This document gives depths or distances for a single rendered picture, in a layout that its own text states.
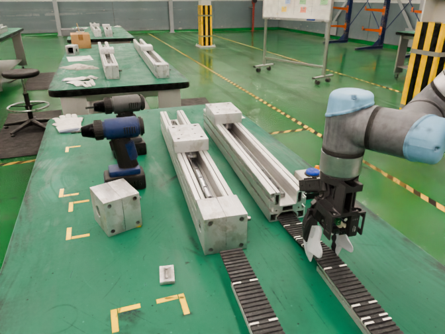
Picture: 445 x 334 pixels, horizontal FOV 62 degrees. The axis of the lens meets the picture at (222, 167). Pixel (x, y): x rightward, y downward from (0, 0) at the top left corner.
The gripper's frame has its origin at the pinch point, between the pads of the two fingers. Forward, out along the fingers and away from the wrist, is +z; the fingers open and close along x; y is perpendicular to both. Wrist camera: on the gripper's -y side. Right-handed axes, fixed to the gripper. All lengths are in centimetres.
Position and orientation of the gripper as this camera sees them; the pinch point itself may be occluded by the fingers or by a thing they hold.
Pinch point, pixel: (321, 252)
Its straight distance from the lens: 84.7
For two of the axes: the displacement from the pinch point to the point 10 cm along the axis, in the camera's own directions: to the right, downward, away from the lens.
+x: 9.7, -1.0, 2.3
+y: 2.6, 4.0, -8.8
